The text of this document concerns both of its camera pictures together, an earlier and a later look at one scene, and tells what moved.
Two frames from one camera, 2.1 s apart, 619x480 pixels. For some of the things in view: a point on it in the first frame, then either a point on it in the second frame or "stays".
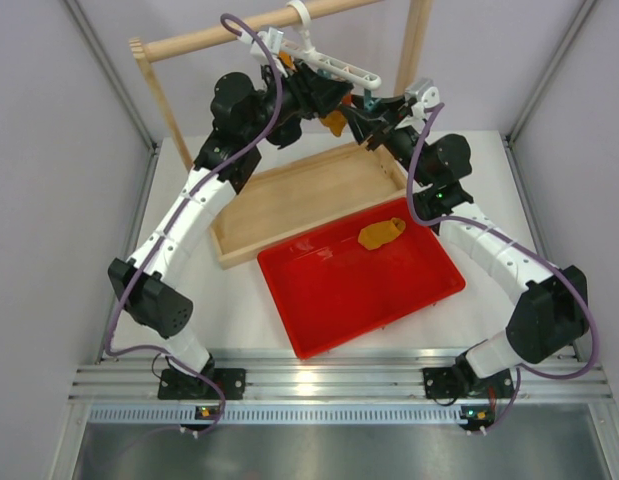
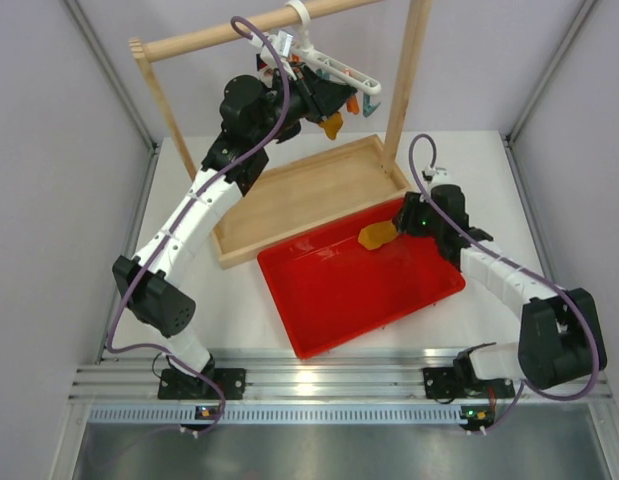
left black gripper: [312, 93] stays
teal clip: [325, 73] stays
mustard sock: [372, 236] stays
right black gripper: [366, 127] -> [405, 220]
